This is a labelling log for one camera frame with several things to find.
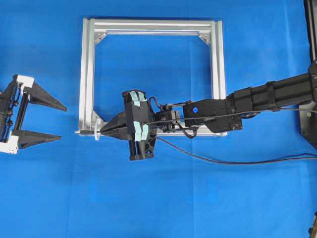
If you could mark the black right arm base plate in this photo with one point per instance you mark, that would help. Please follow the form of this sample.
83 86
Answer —
308 123

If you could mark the silver aluminium extrusion frame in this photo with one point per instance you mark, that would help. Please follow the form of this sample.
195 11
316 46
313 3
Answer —
95 30

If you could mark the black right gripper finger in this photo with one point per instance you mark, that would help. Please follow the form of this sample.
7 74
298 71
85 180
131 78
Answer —
119 121
118 133

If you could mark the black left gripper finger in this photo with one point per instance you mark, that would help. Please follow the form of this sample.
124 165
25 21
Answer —
39 96
23 138

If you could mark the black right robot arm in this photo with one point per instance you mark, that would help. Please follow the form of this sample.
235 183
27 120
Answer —
223 115

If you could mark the black vertical post right edge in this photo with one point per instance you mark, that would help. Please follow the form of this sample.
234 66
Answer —
311 20

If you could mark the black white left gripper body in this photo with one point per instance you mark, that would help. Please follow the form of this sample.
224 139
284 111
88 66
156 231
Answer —
8 100

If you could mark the black teal-taped right gripper body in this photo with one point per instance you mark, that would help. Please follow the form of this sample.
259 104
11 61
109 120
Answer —
141 135

